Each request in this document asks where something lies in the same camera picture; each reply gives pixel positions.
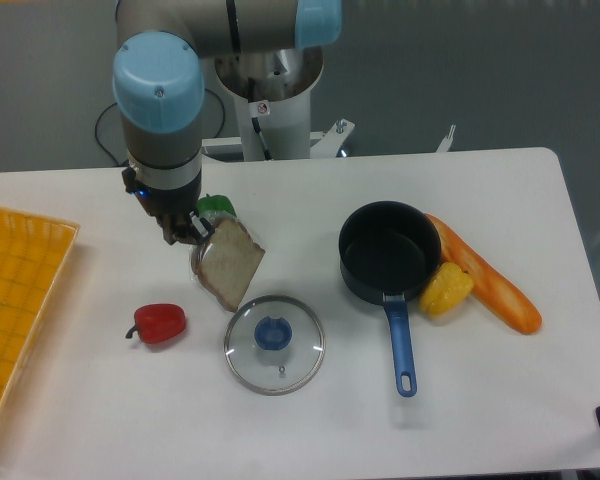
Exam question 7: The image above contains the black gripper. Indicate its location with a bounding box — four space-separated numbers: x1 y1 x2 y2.
122 167 215 245

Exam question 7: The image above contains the toast slice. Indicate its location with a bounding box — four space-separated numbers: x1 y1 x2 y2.
191 217 265 312

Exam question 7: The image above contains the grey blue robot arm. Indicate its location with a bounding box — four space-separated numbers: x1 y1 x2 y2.
112 1 342 244

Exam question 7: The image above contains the green bell pepper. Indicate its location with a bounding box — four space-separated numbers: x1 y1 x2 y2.
197 194 237 218

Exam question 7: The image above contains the red bell pepper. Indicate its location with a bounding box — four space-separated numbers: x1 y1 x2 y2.
125 303 186 345

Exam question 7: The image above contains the glass lid blue knob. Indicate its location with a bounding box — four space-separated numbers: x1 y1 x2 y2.
223 295 326 396

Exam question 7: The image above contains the yellow woven basket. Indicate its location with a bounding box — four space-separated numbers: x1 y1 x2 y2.
0 207 80 417

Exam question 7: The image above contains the yellow bell pepper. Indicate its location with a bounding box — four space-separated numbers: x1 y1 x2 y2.
418 262 475 318

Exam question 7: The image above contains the orange baguette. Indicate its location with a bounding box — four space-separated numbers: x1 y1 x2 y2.
428 215 542 335

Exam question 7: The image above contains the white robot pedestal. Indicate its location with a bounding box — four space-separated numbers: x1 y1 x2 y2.
203 47 355 162

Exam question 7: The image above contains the dark pot blue handle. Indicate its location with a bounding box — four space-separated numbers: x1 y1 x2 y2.
338 201 441 398

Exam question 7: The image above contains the white table bracket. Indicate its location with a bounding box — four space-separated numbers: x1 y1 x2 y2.
436 124 456 153

